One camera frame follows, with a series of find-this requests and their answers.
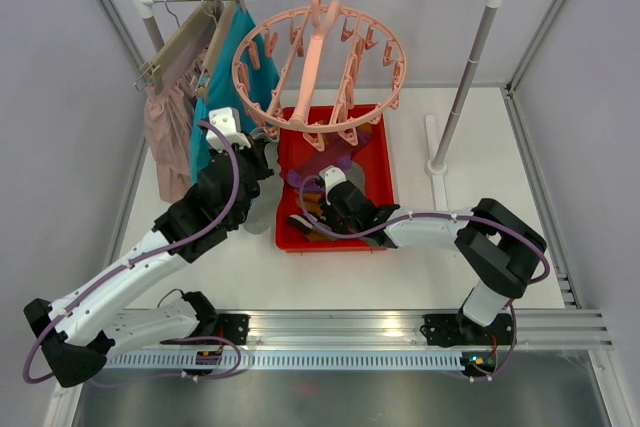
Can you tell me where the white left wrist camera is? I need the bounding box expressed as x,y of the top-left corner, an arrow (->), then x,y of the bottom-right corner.
208,107 -> 250,149

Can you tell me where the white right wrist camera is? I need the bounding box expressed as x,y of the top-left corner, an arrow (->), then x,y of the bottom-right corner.
319,165 -> 347,205

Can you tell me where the beige clip hanger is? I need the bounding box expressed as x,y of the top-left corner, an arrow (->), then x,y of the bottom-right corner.
134,0 -> 223,94
192,0 -> 246,101

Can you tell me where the yellow brown striped sock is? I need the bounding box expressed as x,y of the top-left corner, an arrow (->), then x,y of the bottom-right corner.
287,193 -> 331,242

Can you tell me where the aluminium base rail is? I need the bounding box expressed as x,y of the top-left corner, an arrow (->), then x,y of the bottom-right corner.
96,307 -> 613,357

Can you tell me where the beige clip hanger right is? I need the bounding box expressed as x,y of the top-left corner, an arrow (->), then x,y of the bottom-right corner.
192,0 -> 246,101

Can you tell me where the white slotted cable duct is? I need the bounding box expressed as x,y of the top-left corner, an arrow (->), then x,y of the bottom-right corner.
106,349 -> 464,373

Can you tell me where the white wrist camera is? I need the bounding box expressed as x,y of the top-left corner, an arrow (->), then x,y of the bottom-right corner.
208,107 -> 250,149
319,165 -> 347,205

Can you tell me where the red plastic bin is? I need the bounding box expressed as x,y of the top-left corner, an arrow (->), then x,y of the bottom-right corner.
275,120 -> 395,254

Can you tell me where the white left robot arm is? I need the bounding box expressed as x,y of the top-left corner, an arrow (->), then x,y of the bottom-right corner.
23,135 -> 273,388

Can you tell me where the pink round clip hanger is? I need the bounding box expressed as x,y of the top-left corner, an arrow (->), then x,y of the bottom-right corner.
232,0 -> 407,151

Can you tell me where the purple sock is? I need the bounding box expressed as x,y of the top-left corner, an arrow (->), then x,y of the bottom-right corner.
286,133 -> 372,188

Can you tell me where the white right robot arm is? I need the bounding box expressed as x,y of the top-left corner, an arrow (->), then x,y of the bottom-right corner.
322,181 -> 550,344

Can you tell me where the beige clip hanger left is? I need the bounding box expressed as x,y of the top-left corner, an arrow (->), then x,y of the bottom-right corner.
134,0 -> 223,94

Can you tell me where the teal shirt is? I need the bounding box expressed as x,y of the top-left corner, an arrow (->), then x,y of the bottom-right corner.
188,0 -> 281,227

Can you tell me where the pink skirt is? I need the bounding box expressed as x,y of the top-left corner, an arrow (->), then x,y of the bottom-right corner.
144,49 -> 206,203

